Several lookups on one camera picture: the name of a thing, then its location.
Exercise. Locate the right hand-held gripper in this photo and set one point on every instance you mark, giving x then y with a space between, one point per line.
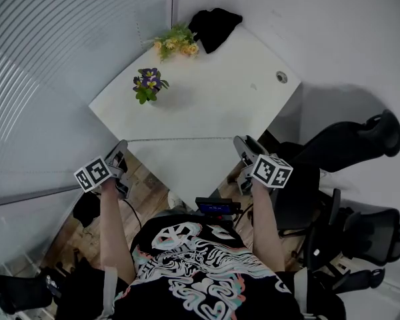
272 172

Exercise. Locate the yellow flower bouquet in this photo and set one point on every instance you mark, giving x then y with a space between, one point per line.
176 42

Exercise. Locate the black chest-mounted device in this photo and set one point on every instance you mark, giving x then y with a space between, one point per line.
216 208

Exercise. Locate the purple flower plant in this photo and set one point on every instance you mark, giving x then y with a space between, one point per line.
148 83

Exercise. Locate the black printed t-shirt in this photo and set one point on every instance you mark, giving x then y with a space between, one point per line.
200 272

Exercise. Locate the person's left forearm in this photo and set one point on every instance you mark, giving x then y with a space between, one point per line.
115 232

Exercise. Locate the white shoe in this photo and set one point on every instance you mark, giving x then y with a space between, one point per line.
176 201

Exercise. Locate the person's right forearm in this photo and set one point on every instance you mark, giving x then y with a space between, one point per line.
266 225

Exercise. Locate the black bag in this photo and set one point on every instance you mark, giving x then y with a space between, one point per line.
86 209

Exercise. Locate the black mesh office chair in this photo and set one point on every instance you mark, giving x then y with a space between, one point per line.
346 142
370 238

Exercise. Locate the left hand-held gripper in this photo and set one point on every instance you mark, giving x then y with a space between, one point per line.
94 173

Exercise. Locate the black cloth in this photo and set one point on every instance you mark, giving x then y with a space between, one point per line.
215 28

